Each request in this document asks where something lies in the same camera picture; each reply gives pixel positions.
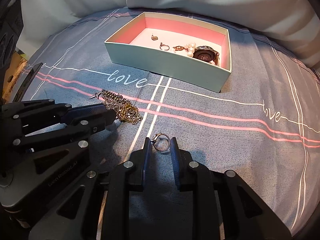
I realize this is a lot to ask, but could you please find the gold silver chain necklace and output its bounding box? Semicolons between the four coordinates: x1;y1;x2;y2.
89;88;144;126

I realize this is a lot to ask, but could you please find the black rose-gold watch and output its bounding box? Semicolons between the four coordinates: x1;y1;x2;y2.
193;46;220;66

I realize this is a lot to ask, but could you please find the white duvet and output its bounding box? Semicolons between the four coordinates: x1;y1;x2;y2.
17;0;126;57

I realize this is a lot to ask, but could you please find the open pale green box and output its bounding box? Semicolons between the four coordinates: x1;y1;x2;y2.
105;12;232;93

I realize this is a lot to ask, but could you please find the large white pillow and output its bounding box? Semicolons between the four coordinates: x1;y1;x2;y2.
126;0;319;68

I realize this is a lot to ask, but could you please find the white pearl bracelet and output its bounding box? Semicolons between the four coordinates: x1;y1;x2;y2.
183;42;197;58

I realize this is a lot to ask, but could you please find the small gold earring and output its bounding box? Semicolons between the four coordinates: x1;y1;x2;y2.
151;35;158;41

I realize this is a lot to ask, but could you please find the black smartphone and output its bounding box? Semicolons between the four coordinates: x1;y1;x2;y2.
13;62;43;102

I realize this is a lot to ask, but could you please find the silver ring bangle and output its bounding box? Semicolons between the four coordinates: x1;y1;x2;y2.
151;133;171;152

